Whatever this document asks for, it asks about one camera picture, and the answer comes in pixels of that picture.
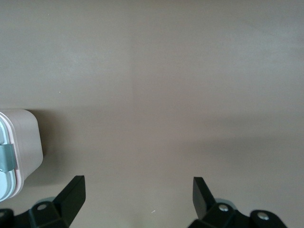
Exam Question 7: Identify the white box lid grey clips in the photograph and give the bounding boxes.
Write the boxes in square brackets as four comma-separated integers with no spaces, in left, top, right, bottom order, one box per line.
[0,111,19,202]

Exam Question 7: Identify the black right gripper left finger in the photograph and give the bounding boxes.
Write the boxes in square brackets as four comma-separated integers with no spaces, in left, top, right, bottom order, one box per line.
[0,175,86,228]

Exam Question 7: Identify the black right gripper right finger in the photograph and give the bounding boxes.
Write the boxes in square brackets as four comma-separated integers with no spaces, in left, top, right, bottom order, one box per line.
[187,177,289,228]

